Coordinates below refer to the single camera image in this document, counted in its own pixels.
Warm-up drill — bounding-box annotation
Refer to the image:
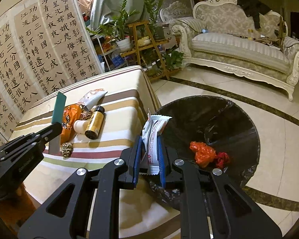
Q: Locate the grey green curtain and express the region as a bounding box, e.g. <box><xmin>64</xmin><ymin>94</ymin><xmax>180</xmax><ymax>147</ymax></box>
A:
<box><xmin>90</xmin><ymin>0</ymin><xmax>147</xmax><ymax>31</ymax></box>

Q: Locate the calligraphy wall scroll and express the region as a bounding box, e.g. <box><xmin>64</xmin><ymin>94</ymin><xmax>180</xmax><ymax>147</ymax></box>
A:
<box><xmin>0</xmin><ymin>0</ymin><xmax>104</xmax><ymax>146</ymax></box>

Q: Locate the wooden plant stand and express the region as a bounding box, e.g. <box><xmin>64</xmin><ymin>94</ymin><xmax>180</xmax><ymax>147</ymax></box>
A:
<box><xmin>120</xmin><ymin>21</ymin><xmax>169</xmax><ymax>81</ymax></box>

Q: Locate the potted plant white pot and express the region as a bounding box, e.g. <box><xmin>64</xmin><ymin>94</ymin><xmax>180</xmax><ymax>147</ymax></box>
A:
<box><xmin>86</xmin><ymin>0</ymin><xmax>139</xmax><ymax>52</ymax></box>

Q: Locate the black jacket on sofa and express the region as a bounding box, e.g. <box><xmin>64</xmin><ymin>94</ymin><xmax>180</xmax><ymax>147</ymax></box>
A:
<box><xmin>237</xmin><ymin>0</ymin><xmax>271</xmax><ymax>30</ymax></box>

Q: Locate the tall green plant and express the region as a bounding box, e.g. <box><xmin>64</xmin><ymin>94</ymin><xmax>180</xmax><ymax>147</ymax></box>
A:
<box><xmin>143</xmin><ymin>0</ymin><xmax>165</xmax><ymax>40</ymax></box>

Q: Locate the white metal shelf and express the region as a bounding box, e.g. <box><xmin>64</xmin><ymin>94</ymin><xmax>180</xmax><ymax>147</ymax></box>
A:
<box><xmin>90</xmin><ymin>35</ymin><xmax>127</xmax><ymax>72</ymax></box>

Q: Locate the small white yogurt bottle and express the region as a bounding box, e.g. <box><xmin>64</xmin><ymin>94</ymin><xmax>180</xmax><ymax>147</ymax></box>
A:
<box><xmin>73</xmin><ymin>120</ymin><xmax>89</xmax><ymax>134</ymax></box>

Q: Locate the ornate white sofa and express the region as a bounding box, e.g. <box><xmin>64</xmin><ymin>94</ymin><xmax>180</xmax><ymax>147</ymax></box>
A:
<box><xmin>167</xmin><ymin>0</ymin><xmax>299</xmax><ymax>100</ymax></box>

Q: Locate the white snack wrapper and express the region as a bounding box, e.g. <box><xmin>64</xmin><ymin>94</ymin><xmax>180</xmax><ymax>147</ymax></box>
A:
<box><xmin>141</xmin><ymin>112</ymin><xmax>172</xmax><ymax>175</ymax></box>

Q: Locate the red plastic bag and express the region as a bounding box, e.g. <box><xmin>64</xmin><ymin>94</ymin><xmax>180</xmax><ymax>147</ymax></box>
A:
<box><xmin>190</xmin><ymin>141</ymin><xmax>216</xmax><ymax>168</ymax></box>

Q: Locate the orange plastic bag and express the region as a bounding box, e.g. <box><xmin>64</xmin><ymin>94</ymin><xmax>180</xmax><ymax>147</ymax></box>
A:
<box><xmin>60</xmin><ymin>104</ymin><xmax>82</xmax><ymax>145</ymax></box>

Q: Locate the gold black bottle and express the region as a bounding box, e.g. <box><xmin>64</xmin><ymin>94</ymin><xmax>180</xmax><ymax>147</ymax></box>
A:
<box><xmin>85</xmin><ymin>106</ymin><xmax>105</xmax><ymax>140</ymax></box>

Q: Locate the small leafy floor plant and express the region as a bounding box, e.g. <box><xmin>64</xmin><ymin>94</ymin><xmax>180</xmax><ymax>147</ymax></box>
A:
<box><xmin>163</xmin><ymin>50</ymin><xmax>184</xmax><ymax>70</ymax></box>

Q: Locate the black lined trash bin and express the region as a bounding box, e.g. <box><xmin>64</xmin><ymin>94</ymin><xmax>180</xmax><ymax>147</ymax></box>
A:
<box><xmin>149</xmin><ymin>94</ymin><xmax>261</xmax><ymax>211</ymax></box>

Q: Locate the dark red cloth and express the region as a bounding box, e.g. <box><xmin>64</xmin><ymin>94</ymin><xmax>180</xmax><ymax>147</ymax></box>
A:
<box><xmin>215</xmin><ymin>152</ymin><xmax>230</xmax><ymax>170</ymax></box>

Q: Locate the striped tablecloth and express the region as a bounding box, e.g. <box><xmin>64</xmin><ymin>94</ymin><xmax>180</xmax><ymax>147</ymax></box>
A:
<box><xmin>24</xmin><ymin>66</ymin><xmax>180</xmax><ymax>238</ymax></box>

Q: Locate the teal white tube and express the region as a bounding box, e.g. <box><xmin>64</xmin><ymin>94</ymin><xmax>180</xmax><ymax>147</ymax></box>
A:
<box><xmin>48</xmin><ymin>92</ymin><xmax>66</xmax><ymax>154</ymax></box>

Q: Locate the clutter on sofa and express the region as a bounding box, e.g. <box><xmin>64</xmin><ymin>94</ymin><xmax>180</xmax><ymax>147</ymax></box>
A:
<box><xmin>226</xmin><ymin>15</ymin><xmax>287</xmax><ymax>52</ymax></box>

